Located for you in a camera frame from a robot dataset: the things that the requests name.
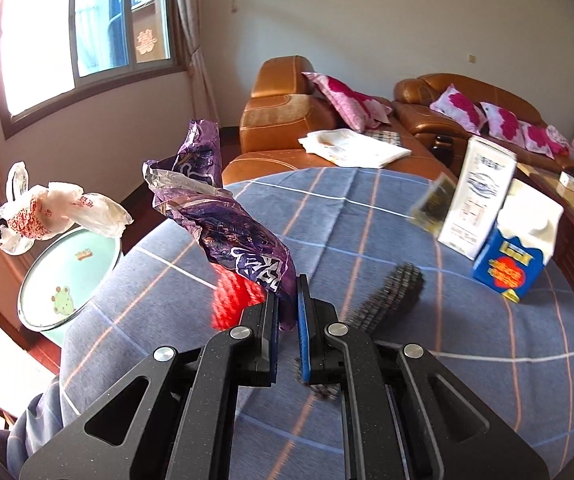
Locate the white tissue box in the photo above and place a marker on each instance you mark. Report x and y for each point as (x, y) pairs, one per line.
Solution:
(566, 181)

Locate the brown leather chaise sofa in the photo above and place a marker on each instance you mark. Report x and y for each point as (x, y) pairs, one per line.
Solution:
(283, 108)

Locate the blue white Look carton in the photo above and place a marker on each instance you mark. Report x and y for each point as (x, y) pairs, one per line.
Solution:
(521, 242)

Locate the clear dark snack packet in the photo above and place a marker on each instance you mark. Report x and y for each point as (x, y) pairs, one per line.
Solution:
(430, 211)

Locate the checkered cushion on sofa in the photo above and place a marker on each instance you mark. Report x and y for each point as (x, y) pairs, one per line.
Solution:
(387, 136)

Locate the pink pillow on chaise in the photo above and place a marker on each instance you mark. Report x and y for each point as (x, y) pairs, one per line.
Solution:
(359, 111)

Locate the pink floral pillow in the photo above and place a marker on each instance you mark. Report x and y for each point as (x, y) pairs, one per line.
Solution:
(455, 105)
(536, 140)
(503, 124)

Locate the brown leather long sofa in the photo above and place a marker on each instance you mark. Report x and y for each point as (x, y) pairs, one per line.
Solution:
(446, 140)

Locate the white red plastic bag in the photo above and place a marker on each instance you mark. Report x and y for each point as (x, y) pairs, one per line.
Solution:
(42, 212)

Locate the purple snack wrapper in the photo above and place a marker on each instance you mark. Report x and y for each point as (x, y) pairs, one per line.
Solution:
(188, 189)

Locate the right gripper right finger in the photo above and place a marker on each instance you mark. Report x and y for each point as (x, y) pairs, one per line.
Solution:
(404, 414)

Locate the tall white milk carton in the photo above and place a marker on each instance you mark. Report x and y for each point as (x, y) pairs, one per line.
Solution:
(480, 192)

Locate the window with brown frame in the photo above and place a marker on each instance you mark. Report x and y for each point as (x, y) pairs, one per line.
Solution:
(54, 53)

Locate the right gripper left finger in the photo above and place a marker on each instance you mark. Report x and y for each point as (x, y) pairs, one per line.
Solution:
(172, 416)

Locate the light green trash bin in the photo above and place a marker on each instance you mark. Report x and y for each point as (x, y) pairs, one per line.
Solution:
(62, 281)

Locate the beige curtain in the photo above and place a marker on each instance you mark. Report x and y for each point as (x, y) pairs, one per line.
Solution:
(201, 87)

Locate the white folded cloth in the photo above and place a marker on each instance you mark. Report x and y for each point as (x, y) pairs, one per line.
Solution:
(347, 148)

